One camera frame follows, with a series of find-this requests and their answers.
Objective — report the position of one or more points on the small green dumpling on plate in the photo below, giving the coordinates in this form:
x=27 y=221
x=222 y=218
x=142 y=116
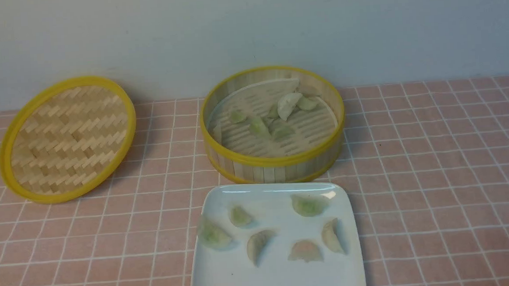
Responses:
x=239 y=217

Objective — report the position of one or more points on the green dumpling plate top right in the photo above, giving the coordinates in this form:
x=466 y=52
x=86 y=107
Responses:
x=309 y=206

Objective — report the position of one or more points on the green dumpling plate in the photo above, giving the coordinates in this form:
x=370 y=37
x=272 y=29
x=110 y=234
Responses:
x=212 y=235
x=309 y=206

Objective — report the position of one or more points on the beige dumpling plate centre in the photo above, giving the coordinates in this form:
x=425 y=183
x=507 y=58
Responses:
x=256 y=243

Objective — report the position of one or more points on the beige dumpling plate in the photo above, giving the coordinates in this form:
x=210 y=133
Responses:
x=256 y=243
x=330 y=237

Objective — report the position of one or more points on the green dumpling plate far left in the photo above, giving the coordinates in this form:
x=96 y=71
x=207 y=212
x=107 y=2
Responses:
x=212 y=235

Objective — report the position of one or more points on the beige dumpling plate right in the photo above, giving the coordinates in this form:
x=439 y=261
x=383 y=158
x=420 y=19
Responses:
x=330 y=237

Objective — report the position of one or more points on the pink dumpling on plate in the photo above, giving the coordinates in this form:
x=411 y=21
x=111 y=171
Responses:
x=305 y=250

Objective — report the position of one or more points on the white square plate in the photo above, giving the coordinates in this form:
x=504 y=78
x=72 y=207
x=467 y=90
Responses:
x=270 y=205

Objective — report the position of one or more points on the green dumpling steamer centre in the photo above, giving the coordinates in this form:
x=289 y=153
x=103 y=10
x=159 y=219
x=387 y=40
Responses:
x=258 y=127

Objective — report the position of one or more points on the yellow rimmed bamboo steamer basket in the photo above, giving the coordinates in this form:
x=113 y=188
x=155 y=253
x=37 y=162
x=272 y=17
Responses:
x=300 y=149

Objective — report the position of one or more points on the small green dumpling steamer left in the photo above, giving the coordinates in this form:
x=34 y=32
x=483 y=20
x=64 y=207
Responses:
x=237 y=116

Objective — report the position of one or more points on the large white dumpling in steamer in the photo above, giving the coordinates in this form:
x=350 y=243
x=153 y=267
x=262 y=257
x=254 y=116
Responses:
x=286 y=104

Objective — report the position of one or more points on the pale green dumpling steamer right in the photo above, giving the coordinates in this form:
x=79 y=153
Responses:
x=307 y=104

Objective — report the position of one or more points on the yellow rimmed bamboo steamer lid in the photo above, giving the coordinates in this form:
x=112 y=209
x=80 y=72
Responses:
x=67 y=140

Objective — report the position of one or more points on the pink checkered tablecloth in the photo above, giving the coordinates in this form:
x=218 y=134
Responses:
x=425 y=165

